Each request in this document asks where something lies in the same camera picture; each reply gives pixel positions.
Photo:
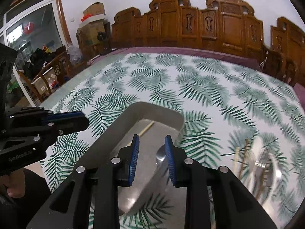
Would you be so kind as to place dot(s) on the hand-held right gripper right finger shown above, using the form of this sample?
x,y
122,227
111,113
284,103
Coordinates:
x,y
170,162

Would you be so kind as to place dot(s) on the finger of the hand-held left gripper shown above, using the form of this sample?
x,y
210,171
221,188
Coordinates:
x,y
64,116
73,125

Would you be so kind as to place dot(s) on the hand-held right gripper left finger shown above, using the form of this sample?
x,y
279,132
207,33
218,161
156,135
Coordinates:
x,y
134,159

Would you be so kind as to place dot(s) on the metal spoon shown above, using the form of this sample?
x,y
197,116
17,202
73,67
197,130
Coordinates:
x,y
162,157

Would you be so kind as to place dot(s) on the light wooden chopstick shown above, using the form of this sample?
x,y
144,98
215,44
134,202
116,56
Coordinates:
x,y
146,129

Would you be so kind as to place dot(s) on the stainless steel tray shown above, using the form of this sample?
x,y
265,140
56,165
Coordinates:
x,y
152,109

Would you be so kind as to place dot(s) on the brown wooden chopstick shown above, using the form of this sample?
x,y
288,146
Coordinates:
x,y
245,157

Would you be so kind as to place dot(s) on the metal fork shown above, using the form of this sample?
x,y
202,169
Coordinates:
x,y
264,167

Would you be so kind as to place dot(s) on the person's left hand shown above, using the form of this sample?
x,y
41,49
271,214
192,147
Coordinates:
x,y
14,183

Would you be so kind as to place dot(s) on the pile of dark clothes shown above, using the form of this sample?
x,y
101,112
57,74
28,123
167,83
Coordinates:
x,y
41,56

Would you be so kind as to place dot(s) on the cardboard box of goods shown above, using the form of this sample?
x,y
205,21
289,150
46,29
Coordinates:
x,y
47,81

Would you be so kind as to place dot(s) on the red lantern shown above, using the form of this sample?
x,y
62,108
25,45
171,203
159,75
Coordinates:
x,y
28,28

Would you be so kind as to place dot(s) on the wooden chair with armrests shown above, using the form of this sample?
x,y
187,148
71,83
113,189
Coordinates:
x,y
59,63

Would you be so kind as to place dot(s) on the glass sliding door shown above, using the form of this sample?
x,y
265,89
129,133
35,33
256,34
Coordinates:
x,y
43,21

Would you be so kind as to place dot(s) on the clear plastic bag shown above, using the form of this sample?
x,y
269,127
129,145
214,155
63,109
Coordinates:
x,y
74,52

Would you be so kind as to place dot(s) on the leaf print tablecloth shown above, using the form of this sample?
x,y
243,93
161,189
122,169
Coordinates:
x,y
202,88

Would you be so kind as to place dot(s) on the large worn cardboard box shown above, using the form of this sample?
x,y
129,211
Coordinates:
x,y
88,37

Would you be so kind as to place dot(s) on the black object by boxes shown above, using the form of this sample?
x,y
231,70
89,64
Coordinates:
x,y
101,36

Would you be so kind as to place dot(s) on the white flat box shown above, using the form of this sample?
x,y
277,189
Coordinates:
x,y
91,22

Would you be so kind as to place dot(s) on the open cardboard box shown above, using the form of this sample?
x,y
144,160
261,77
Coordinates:
x,y
95,9

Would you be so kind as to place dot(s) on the long carved wooden bench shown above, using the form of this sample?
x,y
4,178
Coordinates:
x,y
171,26

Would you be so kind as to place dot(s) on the carved wooden armchair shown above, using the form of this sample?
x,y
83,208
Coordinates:
x,y
286,43

